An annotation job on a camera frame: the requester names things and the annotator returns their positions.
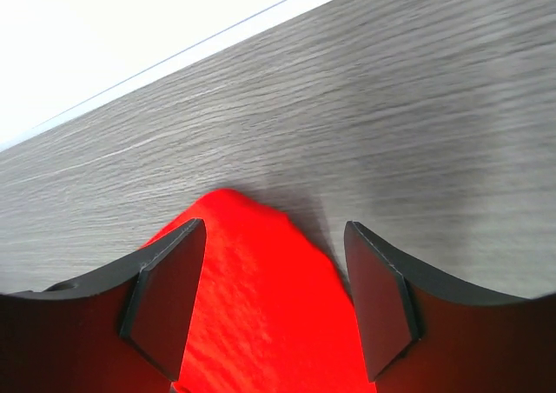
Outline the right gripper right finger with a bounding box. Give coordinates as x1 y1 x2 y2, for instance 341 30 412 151
344 222 555 392

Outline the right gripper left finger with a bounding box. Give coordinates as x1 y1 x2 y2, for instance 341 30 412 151
1 219 206 392

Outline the red t shirt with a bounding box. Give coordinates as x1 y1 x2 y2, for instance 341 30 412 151
160 189 375 392

